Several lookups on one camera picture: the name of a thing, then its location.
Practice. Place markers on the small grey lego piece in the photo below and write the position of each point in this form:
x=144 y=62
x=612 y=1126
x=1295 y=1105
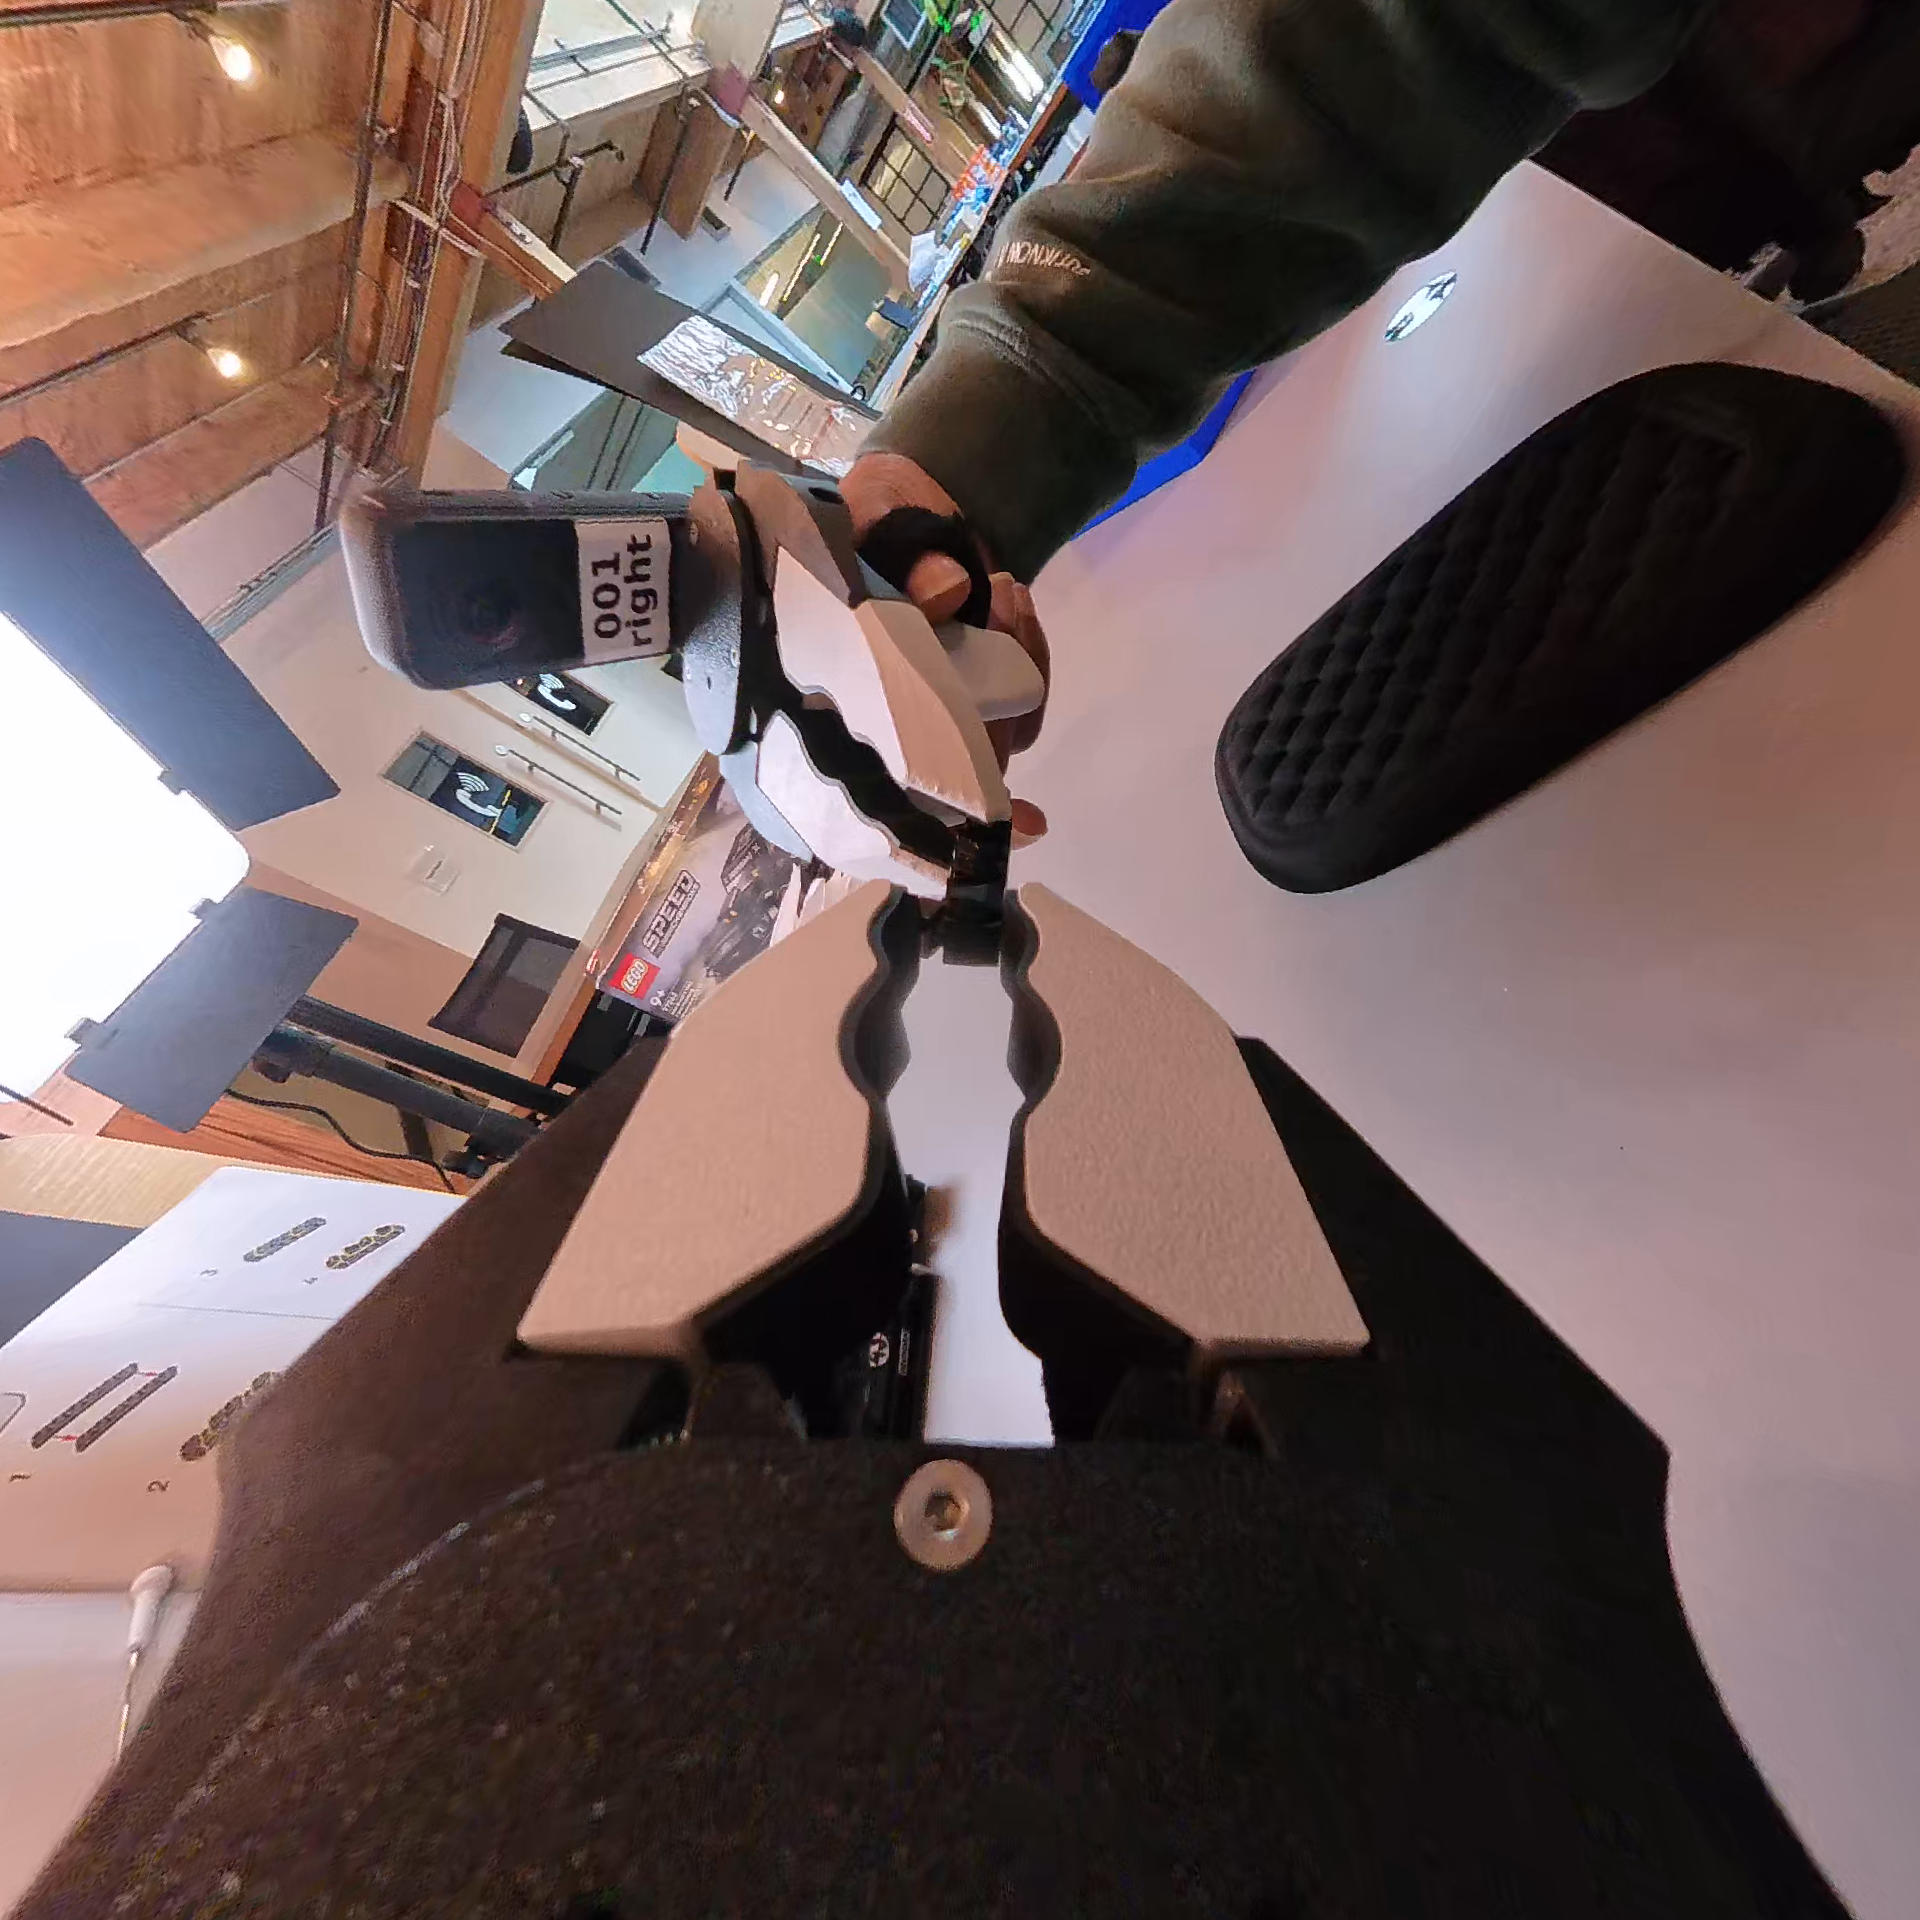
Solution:
x=1420 y=305

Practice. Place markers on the black flag board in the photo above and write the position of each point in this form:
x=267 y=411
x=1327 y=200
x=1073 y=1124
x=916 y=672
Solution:
x=631 y=332

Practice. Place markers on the white metal stand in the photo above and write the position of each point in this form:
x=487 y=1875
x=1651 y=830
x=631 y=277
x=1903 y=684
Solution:
x=151 y=1644

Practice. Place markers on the lego set box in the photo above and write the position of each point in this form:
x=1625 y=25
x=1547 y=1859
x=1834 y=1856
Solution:
x=707 y=914

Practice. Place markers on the person's right hand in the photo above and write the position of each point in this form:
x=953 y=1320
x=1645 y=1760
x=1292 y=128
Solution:
x=901 y=481

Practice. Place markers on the long black lego plate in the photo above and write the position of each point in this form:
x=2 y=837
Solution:
x=978 y=891

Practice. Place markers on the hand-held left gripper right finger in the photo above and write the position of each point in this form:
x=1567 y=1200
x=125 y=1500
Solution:
x=1187 y=1155

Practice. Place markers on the studio light panel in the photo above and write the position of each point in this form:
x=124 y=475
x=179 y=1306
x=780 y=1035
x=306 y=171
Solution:
x=92 y=870

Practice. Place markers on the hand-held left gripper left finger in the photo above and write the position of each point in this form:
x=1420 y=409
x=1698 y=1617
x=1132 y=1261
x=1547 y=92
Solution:
x=721 y=1171

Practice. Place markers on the black light stand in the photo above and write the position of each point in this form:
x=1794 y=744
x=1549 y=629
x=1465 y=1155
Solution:
x=391 y=1065

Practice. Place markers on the black mesh pad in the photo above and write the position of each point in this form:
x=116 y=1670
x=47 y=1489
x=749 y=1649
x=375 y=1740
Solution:
x=1561 y=632

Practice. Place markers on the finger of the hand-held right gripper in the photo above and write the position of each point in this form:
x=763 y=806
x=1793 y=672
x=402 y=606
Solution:
x=914 y=675
x=816 y=795

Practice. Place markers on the ceiling spot lamp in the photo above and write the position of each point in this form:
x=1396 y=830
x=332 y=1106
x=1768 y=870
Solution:
x=229 y=54
x=217 y=361

